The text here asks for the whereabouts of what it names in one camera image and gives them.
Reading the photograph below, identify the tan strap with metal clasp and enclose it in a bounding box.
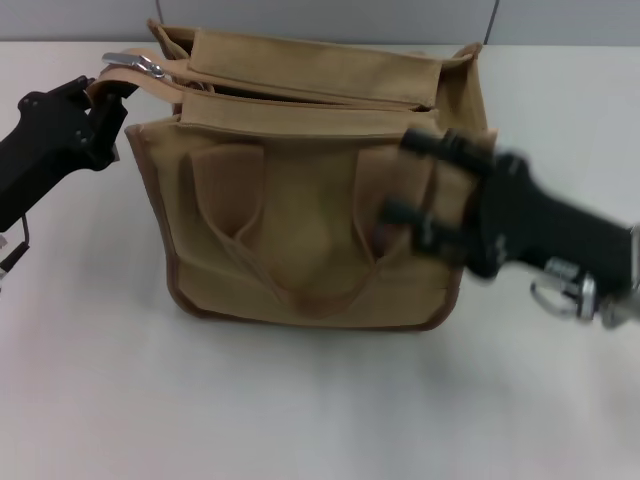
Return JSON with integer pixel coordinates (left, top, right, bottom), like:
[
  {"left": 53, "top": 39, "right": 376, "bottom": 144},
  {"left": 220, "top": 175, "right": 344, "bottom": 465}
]
[{"left": 84, "top": 47, "right": 201, "bottom": 107}]

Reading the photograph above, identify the left gripper cable with plug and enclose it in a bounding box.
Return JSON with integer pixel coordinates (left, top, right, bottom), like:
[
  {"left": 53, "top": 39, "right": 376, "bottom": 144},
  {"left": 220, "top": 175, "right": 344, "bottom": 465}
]
[{"left": 0, "top": 214, "right": 32, "bottom": 282}]

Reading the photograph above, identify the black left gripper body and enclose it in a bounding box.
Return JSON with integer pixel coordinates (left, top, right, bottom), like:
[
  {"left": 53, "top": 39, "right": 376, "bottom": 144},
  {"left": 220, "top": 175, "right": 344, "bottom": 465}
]
[{"left": 0, "top": 74, "right": 109, "bottom": 232}]

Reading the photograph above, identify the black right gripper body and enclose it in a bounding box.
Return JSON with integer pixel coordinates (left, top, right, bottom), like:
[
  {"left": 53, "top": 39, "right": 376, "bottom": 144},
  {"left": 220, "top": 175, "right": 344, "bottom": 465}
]
[{"left": 462, "top": 148, "right": 640, "bottom": 302}]

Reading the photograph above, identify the khaki canvas food bag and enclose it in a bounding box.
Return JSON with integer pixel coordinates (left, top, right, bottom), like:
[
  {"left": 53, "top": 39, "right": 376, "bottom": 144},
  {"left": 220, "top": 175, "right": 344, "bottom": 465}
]
[{"left": 124, "top": 18, "right": 500, "bottom": 332}]

